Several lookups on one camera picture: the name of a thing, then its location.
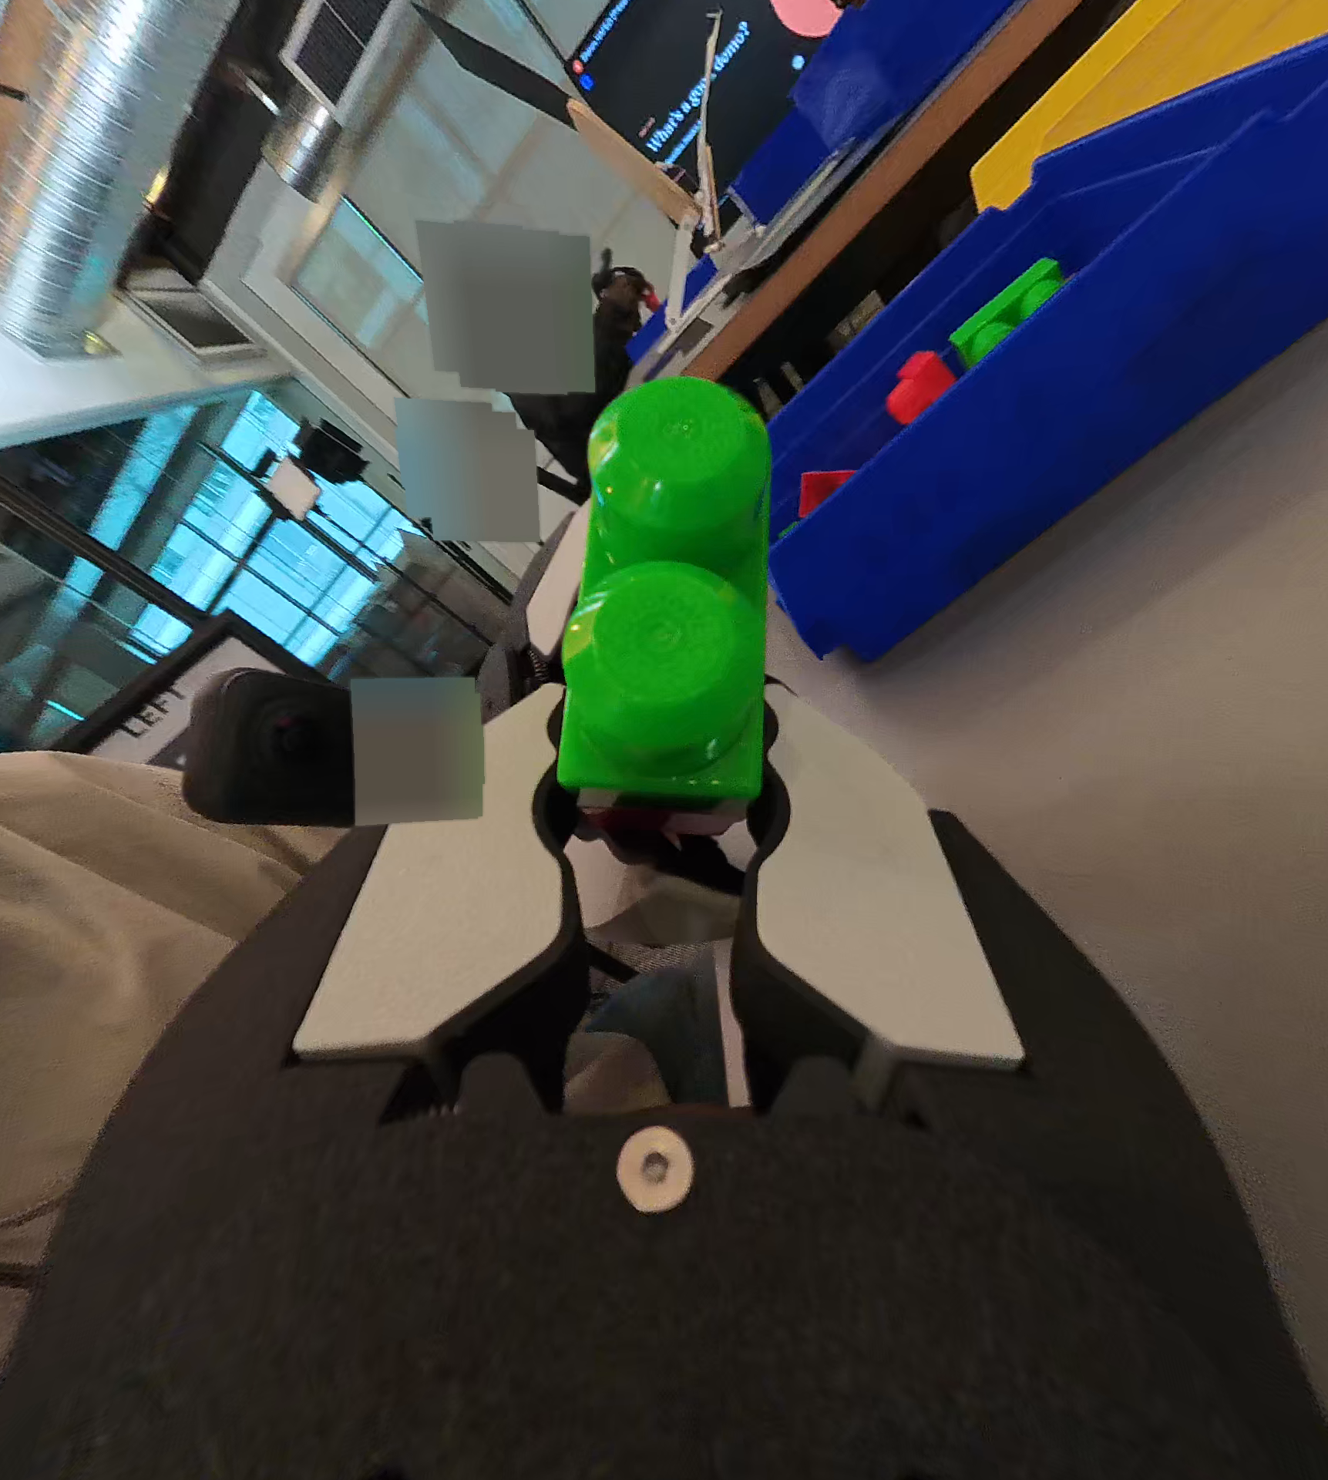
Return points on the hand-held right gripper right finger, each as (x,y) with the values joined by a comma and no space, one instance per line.
(884,927)

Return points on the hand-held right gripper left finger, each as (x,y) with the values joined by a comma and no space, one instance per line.
(433,927)

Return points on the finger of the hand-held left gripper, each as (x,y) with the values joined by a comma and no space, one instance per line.
(549,615)

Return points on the green mega block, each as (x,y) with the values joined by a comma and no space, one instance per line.
(665,602)
(1008,314)

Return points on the red mega block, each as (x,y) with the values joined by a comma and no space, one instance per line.
(826,491)
(665,822)
(922,389)

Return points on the person's jeans leg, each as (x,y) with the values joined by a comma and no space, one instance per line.
(660,1030)

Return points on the person's beige jacket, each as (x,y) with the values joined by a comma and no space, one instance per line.
(87,1042)

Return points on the wooden table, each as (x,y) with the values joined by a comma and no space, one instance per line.
(850,256)

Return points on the blue storage bin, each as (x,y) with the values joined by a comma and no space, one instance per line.
(873,106)
(1081,441)

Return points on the dark display screen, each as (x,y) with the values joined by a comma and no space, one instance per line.
(699,82)

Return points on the yellow storage bin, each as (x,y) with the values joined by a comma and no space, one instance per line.
(1174,82)

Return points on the silver ventilation duct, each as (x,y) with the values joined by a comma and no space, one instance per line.
(110,164)

